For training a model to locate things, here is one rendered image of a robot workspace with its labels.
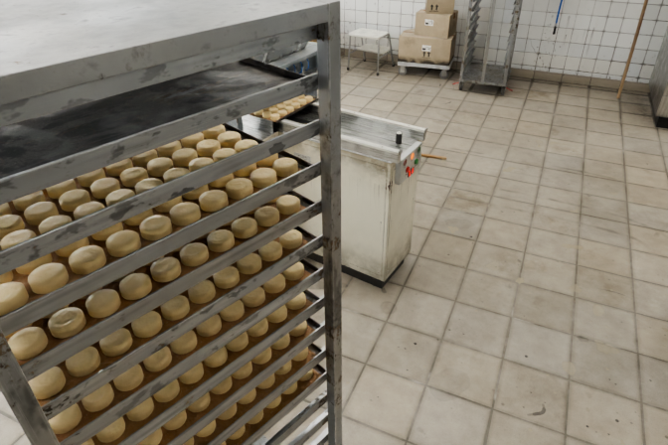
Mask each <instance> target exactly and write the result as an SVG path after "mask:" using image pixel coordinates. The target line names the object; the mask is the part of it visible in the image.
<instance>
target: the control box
mask: <svg viewBox="0 0 668 445"><path fill-rule="evenodd" d="M421 145H422V142H419V141H417V142H416V143H414V144H413V145H412V146H411V147H410V148H409V149H407V150H406V151H405V152H404V153H403V154H402V155H401V162H400V163H399V164H397V163H396V173H395V184H396V185H400V184H401V183H402V182H403V181H404V180H405V179H406V178H408V177H409V175H410V171H411V174H412V172H413V170H414V171H415V170H416V169H417V168H418V167H419V166H420V156H421ZM419 147H420V151H419V153H418V148H419ZM413 153H414V157H413V158H411V157H412V154H413ZM406 159H407V164H406V166H404V162H405V160H406ZM416 159H418V163H417V164H415V160H416ZM407 167H410V171H408V172H406V169H407Z"/></svg>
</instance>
